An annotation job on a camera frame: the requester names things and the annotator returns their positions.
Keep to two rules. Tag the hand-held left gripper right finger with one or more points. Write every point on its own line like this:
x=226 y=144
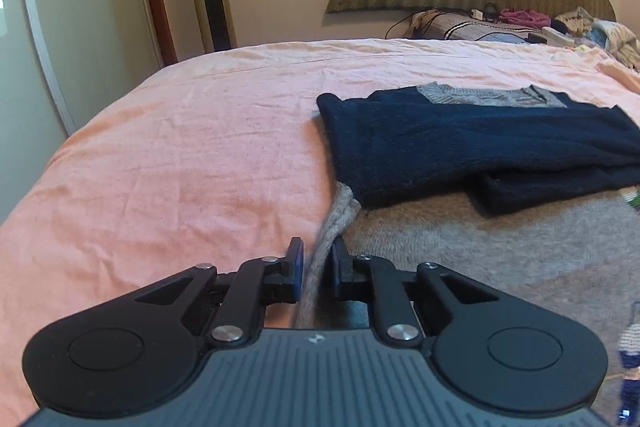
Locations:
x=338 y=269

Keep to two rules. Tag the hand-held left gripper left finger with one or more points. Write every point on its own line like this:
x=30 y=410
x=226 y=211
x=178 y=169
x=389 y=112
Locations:
x=296 y=263

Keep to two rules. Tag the pile of mixed clothes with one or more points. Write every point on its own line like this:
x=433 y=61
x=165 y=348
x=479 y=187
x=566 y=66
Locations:
x=605 y=36

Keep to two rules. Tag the striped pillow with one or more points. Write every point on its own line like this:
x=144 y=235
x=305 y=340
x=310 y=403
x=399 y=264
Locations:
x=457 y=28

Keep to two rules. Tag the pink bed sheet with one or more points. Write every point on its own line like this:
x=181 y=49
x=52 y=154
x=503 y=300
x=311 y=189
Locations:
x=175 y=147

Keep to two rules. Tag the floral glass sliding door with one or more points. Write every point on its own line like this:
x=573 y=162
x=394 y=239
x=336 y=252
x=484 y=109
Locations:
x=95 y=22

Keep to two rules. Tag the magenta cloth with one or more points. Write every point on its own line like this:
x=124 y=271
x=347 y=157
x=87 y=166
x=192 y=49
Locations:
x=520 y=17

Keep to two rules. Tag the grey and navy sweater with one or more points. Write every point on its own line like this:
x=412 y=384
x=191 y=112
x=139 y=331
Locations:
x=450 y=142

